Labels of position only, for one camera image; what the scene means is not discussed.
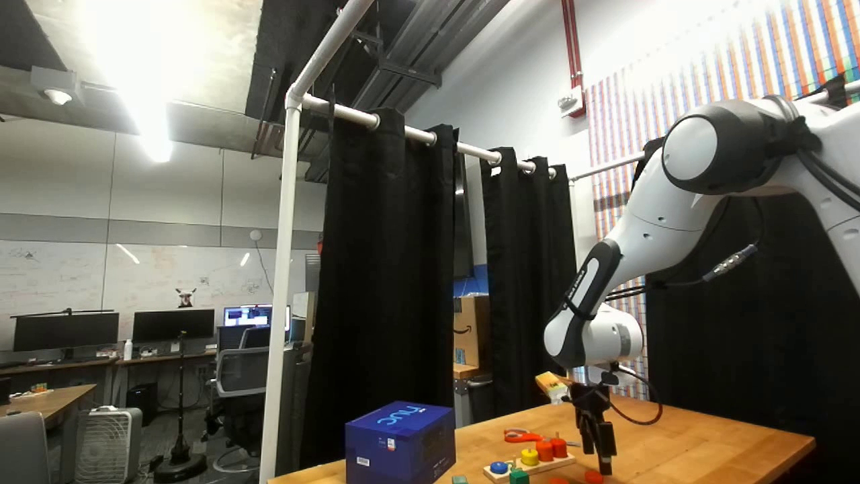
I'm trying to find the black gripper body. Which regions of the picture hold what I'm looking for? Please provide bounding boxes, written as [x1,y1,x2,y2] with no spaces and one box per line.
[570,380,620,431]

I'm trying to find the grey trash bin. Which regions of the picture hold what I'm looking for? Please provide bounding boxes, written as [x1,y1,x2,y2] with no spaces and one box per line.
[450,369,498,425]

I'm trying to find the brown cardboard box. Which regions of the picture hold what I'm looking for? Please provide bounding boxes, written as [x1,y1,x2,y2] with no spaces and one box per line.
[450,294,483,372]

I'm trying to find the narrow black curtain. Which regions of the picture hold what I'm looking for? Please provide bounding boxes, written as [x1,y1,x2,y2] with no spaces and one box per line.
[475,146,592,422]

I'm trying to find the black backdrop curtain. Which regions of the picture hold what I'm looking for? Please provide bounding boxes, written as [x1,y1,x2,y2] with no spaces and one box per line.
[641,131,860,484]

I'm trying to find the blue sheet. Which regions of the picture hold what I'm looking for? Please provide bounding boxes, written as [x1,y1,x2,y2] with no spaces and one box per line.
[448,261,493,301]

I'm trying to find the blue cardboard box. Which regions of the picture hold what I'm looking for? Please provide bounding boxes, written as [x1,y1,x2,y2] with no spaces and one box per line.
[344,399,460,484]

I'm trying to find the silver backdrop rod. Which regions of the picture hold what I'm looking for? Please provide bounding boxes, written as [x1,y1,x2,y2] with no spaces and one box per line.
[566,153,651,187]

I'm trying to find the wide black curtain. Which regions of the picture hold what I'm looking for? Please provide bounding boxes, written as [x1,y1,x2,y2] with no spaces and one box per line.
[296,109,463,472]

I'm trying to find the white fire alarm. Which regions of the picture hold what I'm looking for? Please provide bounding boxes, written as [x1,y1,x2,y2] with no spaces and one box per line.
[554,83,588,119]

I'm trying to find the white vertical PVC pipe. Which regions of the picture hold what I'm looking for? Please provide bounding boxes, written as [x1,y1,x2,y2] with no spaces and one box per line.
[256,83,308,484]

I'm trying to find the grey mesh office chair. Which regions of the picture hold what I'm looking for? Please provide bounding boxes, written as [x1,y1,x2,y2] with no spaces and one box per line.
[207,344,274,453]

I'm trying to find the lit blue computer screen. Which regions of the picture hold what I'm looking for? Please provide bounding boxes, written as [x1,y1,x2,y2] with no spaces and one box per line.
[219,301,274,330]

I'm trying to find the silver curtain rod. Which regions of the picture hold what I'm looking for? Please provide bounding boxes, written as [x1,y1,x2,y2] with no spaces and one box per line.
[299,92,542,177]

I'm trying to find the white slanted PVC pipe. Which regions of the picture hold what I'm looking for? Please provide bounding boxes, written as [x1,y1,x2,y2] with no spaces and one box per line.
[281,0,378,102]

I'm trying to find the white box fan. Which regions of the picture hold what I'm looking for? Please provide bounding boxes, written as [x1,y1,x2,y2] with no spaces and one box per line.
[73,403,144,484]

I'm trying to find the long office desk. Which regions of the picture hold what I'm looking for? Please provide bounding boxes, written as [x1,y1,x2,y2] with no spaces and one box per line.
[0,351,223,378]

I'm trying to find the large black computer monitor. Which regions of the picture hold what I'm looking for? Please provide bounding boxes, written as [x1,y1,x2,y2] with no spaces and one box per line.
[11,308,121,355]

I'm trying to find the small wooden desk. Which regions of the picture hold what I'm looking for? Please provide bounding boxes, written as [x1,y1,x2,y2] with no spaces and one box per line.
[0,382,98,437]

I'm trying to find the grey chair back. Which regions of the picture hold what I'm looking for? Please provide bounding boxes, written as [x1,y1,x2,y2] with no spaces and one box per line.
[0,410,54,484]

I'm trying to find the tan wrist camera box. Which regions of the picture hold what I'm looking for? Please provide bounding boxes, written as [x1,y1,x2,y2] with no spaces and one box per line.
[531,369,573,403]

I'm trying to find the wooden ring stacking board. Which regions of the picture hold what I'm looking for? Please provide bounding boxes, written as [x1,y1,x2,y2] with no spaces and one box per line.
[483,453,581,484]

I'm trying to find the flat red ring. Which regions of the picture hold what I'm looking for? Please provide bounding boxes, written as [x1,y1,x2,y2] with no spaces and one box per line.
[500,427,547,446]

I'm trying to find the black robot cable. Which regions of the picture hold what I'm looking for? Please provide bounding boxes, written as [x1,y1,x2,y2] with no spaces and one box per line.
[604,240,766,431]

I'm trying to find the red wall pipe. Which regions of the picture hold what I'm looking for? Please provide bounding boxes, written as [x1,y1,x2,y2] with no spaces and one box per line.
[558,0,588,92]

